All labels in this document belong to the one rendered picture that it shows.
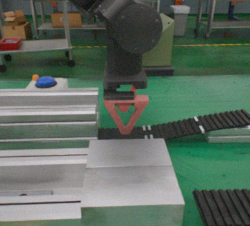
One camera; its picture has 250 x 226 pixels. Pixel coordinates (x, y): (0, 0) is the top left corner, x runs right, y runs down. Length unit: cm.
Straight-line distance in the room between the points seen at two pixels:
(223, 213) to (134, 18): 24
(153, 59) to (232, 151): 49
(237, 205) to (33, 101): 36
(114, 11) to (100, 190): 19
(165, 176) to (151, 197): 3
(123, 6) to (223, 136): 31
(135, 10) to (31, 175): 22
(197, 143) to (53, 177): 27
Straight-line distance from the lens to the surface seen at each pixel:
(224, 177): 42
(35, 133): 43
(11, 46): 342
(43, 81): 56
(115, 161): 27
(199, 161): 44
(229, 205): 34
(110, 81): 37
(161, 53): 88
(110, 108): 38
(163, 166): 27
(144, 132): 47
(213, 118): 49
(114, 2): 30
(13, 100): 49
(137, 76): 39
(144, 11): 30
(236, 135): 51
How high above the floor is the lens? 105
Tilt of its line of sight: 27 degrees down
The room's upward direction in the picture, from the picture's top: straight up
